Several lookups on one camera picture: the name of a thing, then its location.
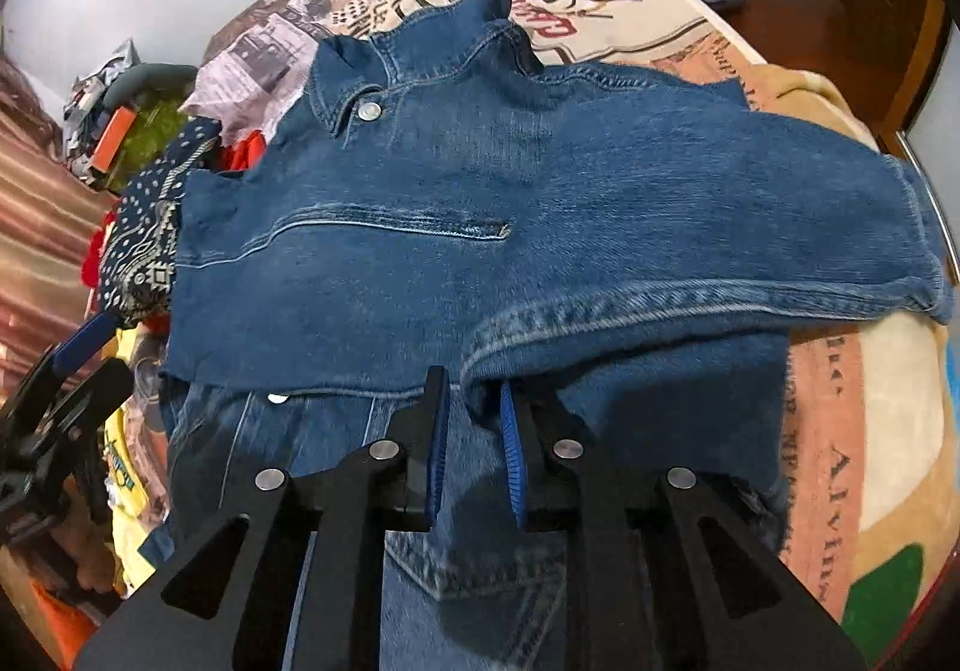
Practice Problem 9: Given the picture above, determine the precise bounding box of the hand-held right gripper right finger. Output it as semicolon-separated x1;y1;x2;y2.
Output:
499;381;869;671

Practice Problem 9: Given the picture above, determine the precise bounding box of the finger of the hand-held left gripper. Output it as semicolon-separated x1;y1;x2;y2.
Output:
49;312;119;377

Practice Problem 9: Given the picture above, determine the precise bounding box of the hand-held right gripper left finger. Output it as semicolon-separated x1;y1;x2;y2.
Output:
75;366;451;671

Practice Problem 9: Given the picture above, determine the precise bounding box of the blue denim jacket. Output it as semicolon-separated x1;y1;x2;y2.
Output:
157;0;955;671

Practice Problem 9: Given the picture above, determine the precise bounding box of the person's left forearm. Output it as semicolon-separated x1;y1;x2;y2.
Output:
26;577;102;653

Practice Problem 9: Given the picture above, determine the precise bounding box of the yellow printed cloth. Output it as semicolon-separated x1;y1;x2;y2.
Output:
103;328;172;598

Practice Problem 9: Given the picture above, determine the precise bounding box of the striped reddish curtain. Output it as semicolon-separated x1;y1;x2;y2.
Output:
0;52;115;387

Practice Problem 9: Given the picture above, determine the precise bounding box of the navy patterned cloth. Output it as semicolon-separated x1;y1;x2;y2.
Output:
97;116;224;333

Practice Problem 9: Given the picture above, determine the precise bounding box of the orange box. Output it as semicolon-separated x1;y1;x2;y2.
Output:
92;105;141;176

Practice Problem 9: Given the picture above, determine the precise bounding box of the green patterned cloth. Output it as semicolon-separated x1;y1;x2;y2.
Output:
111;94;197;194

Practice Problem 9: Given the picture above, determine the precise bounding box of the clutter pile with green bag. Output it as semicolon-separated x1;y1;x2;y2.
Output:
62;40;141;143

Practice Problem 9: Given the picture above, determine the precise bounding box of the grey padded item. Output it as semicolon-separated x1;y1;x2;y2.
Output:
105;64;200;112

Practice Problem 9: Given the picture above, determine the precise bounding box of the printed newspaper-pattern blanket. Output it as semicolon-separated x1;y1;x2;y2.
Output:
161;0;955;657

